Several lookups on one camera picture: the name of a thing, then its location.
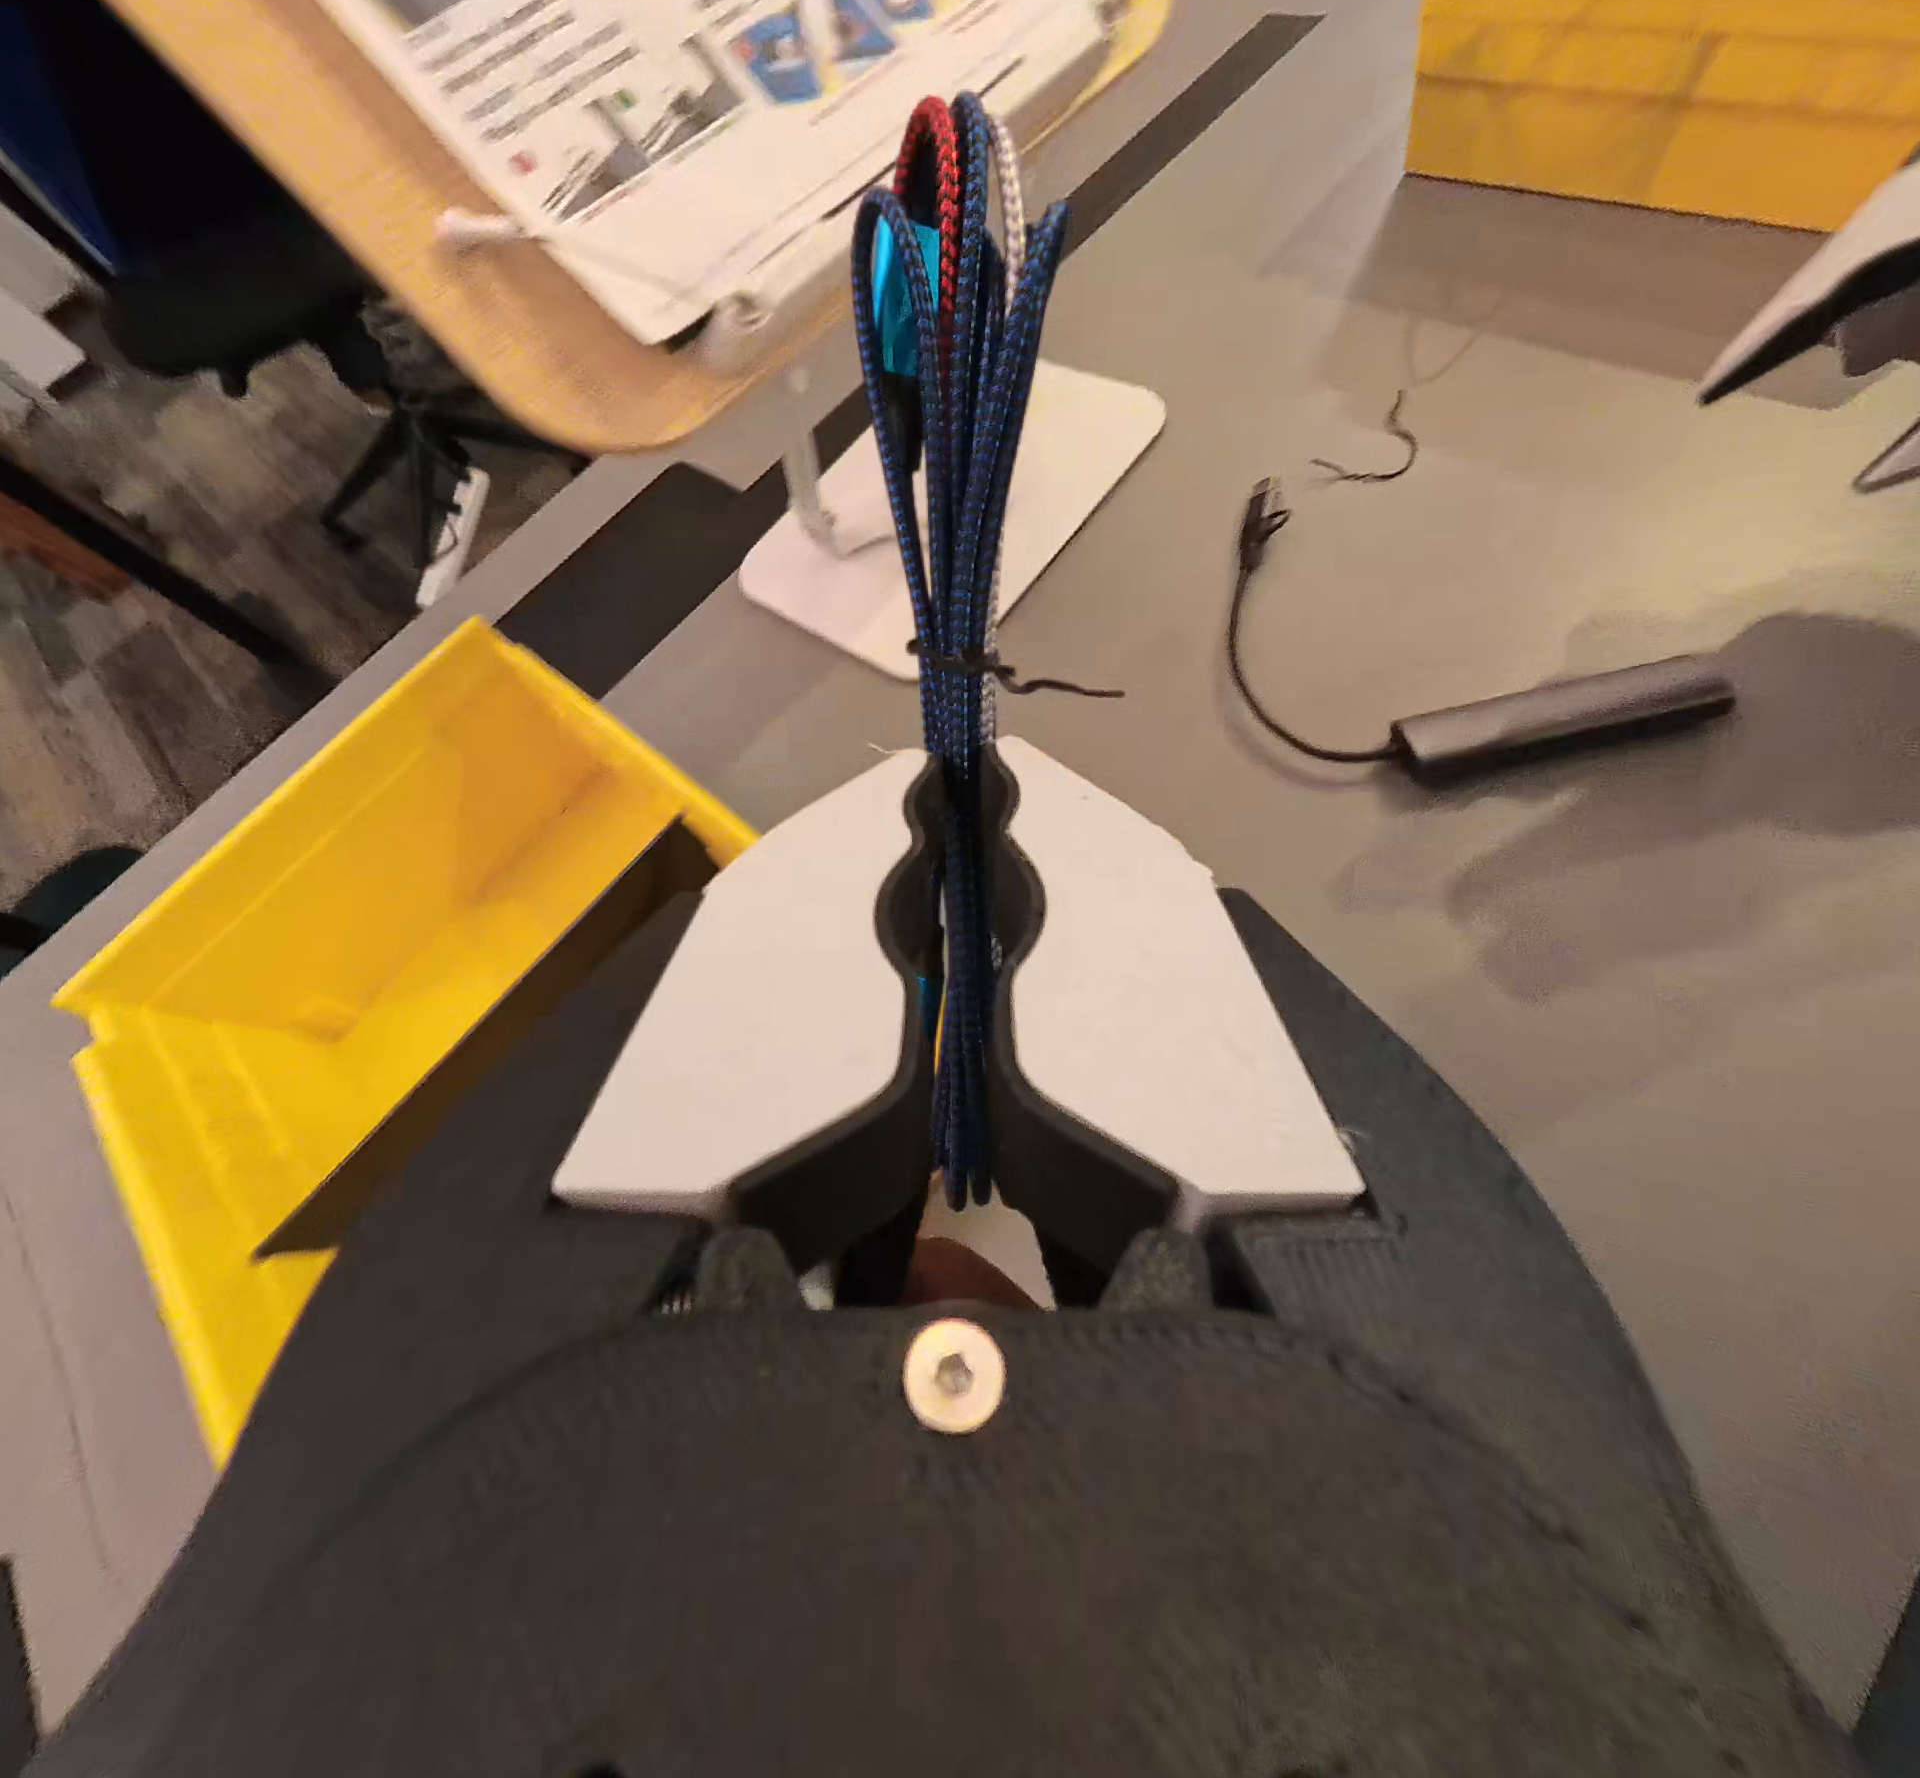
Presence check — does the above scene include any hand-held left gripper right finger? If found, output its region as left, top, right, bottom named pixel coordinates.
left=983, top=736, right=1373, bottom=1269

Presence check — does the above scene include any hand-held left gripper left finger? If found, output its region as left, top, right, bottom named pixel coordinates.
left=551, top=743, right=948, bottom=1269

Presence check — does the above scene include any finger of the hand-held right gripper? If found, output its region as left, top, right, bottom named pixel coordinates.
left=1695, top=156, right=1920, bottom=408

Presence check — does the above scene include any yellow plastic bin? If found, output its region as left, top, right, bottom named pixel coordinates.
left=1406, top=0, right=1920, bottom=231
left=53, top=613, right=759, bottom=1469

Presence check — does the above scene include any black twist tie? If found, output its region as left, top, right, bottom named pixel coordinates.
left=1312, top=390, right=1419, bottom=488
left=904, top=638, right=1127, bottom=703

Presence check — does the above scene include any blue braided cable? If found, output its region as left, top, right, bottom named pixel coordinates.
left=850, top=89, right=1074, bottom=1209

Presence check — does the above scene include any white power strip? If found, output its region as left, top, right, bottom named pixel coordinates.
left=417, top=463, right=494, bottom=608

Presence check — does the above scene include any black swivel chair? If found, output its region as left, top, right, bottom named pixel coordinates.
left=114, top=219, right=498, bottom=566

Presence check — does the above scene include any black usb-c hub cable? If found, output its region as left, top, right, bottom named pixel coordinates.
left=1227, top=475, right=1412, bottom=766

